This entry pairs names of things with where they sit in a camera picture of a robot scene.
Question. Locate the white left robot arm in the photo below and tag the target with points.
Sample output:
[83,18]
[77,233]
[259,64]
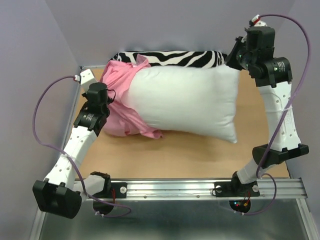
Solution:
[58,193]

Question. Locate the aluminium table frame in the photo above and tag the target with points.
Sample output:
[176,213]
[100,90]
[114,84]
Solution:
[72,116]

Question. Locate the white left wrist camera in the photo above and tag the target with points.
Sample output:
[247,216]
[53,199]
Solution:
[86,78]

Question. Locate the pink floral satin pillowcase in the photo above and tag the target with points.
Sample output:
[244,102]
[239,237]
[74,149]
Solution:
[123,120]

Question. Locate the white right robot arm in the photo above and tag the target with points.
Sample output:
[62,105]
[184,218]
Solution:
[284,143]

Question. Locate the white pillow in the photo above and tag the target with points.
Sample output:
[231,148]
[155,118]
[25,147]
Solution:
[201,101]

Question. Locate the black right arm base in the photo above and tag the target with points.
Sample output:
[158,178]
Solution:
[239,193]

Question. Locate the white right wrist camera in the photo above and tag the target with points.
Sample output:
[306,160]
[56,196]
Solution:
[257,22]

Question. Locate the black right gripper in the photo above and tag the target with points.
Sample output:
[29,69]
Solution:
[241,42]

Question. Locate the aluminium mounting rail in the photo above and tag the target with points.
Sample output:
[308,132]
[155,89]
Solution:
[193,189]

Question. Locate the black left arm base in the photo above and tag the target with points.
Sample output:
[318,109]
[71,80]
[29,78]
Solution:
[111,190]

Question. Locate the zebra print pillow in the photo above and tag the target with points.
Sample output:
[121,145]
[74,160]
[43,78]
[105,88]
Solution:
[194,59]

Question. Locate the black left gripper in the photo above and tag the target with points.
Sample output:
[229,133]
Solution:
[85,95]

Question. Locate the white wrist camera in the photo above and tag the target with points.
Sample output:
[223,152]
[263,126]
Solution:
[257,22]
[86,78]

